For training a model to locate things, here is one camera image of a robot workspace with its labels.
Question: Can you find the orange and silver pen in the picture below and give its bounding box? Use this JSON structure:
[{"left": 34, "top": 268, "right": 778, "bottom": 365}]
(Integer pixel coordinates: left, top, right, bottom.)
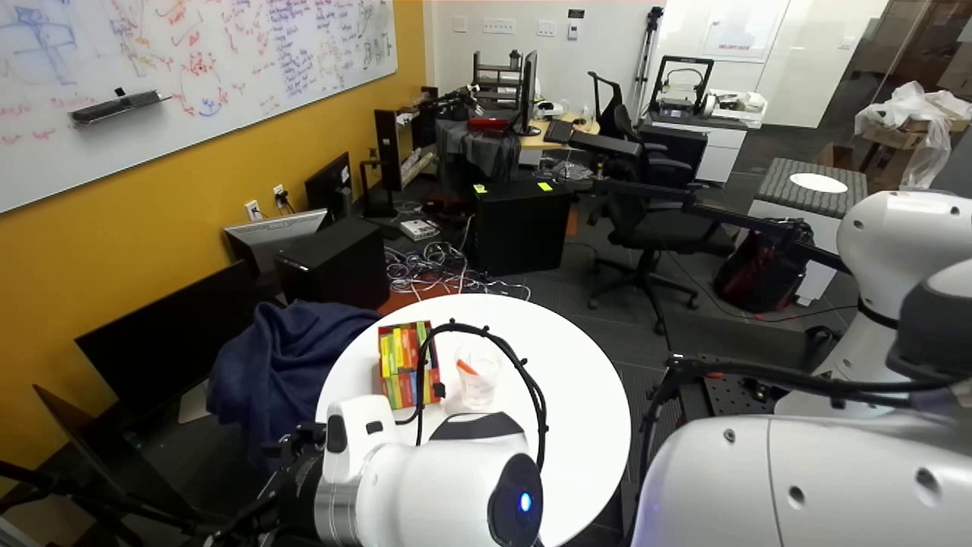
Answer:
[{"left": 456, "top": 359, "right": 480, "bottom": 375}]

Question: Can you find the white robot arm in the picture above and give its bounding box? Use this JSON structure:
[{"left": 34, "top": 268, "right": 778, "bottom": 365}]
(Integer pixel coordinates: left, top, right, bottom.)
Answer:
[{"left": 314, "top": 190, "right": 972, "bottom": 547}]

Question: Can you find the clear plastic cup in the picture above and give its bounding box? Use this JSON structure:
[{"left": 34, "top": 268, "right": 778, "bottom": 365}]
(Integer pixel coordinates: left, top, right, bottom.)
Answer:
[{"left": 442, "top": 347, "right": 497, "bottom": 414}]

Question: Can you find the round white table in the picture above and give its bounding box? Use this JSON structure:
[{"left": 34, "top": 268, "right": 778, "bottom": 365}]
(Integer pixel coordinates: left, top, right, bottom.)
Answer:
[{"left": 315, "top": 293, "right": 631, "bottom": 547}]

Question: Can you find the red colourful card box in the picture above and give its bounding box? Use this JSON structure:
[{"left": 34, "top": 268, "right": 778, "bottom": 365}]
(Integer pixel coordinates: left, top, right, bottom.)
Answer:
[{"left": 372, "top": 322, "right": 445, "bottom": 411}]

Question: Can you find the black computer tower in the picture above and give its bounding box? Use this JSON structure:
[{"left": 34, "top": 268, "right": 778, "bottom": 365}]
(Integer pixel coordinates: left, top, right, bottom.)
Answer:
[{"left": 275, "top": 218, "right": 388, "bottom": 309}]

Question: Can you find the dark blue cloth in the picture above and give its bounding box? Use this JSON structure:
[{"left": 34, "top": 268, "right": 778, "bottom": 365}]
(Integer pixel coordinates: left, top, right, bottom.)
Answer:
[{"left": 207, "top": 301, "right": 377, "bottom": 471}]

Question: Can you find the whiteboard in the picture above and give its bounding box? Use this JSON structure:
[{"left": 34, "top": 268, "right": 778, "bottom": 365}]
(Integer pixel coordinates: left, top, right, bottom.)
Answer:
[{"left": 0, "top": 0, "right": 399, "bottom": 211}]

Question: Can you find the black whiteboard eraser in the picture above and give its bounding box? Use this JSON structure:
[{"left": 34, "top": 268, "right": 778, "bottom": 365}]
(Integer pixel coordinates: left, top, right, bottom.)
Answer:
[{"left": 69, "top": 88, "right": 160, "bottom": 124}]

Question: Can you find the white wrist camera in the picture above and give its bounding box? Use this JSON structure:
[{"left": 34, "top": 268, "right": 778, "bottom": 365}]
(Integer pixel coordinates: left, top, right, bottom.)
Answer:
[{"left": 321, "top": 396, "right": 396, "bottom": 483}]

